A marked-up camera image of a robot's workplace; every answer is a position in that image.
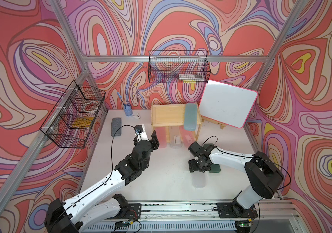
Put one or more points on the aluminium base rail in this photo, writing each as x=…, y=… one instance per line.
x=274, y=216

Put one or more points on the dark green pencil case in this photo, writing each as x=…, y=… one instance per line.
x=215, y=168

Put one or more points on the clear frosted pencil case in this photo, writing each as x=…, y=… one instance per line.
x=198, y=179

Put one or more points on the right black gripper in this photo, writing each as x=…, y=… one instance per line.
x=192, y=167

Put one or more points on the wooden two-tier shelf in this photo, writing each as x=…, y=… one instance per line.
x=168, y=115

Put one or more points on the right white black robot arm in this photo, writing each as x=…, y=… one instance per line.
x=264, y=176

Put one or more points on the aluminium frame right post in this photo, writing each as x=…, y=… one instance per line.
x=285, y=30

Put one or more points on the yellow item in basket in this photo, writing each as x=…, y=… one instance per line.
x=82, y=122

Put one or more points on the pink pencil case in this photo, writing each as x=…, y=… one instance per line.
x=188, y=137
x=161, y=135

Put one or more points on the left black wire basket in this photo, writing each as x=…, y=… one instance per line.
x=84, y=100

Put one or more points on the grey felt eraser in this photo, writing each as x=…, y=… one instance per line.
x=116, y=125

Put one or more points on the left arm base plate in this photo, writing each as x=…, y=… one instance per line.
x=130, y=211

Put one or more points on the teal pencil case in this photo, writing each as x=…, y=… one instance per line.
x=190, y=117

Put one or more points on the aluminium frame left rail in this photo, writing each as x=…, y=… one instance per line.
x=23, y=166

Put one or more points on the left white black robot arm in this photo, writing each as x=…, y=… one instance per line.
x=101, y=201

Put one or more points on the wooden whiteboard easel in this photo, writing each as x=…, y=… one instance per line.
x=221, y=125

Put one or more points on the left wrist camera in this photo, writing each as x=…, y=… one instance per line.
x=140, y=133

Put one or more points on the pink framed whiteboard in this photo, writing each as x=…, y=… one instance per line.
x=227, y=104

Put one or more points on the aluminium frame left post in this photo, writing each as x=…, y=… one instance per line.
x=68, y=32

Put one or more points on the green circuit board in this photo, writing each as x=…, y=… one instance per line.
x=123, y=225

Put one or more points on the black wire basket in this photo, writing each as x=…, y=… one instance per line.
x=167, y=70
x=84, y=100

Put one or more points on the blue pen cup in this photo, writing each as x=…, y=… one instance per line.
x=128, y=110

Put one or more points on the back black wire basket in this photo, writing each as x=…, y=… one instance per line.
x=167, y=70

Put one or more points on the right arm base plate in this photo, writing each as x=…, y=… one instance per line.
x=234, y=210

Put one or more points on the aluminium frame post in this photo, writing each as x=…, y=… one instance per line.
x=68, y=32
x=285, y=30

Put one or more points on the aluminium frame back bar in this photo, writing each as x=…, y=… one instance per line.
x=143, y=58

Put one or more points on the blue pen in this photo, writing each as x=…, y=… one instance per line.
x=121, y=99

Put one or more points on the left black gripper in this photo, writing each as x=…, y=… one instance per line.
x=154, y=141

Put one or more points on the box in back basket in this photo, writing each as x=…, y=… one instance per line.
x=191, y=78

